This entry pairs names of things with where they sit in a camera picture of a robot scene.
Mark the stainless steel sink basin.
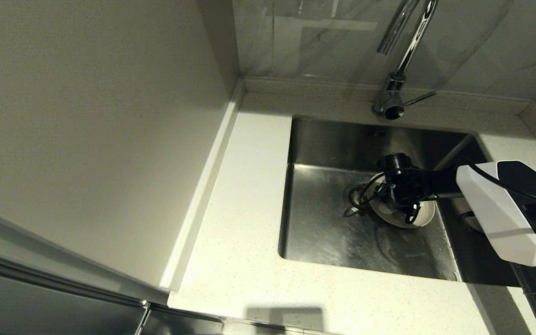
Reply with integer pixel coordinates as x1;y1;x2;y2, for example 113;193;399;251
277;115;522;287

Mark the round metal drain strainer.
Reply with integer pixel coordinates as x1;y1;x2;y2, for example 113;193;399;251
343;182;370;214

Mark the beige tall cabinet side panel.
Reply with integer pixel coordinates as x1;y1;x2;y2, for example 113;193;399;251
0;0;245;305

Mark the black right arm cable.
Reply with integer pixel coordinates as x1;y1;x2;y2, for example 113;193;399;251
352;161;536;219

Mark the grey tall cabinet door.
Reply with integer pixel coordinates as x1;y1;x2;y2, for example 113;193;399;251
0;247;150;335

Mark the chrome kitchen faucet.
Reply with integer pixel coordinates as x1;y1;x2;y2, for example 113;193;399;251
372;0;439;121

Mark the grey under-counter cabinet front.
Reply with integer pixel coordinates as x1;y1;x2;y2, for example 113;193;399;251
138;305;224;335

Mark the beige round plate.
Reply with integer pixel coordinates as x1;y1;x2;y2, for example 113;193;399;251
368;173;436;229

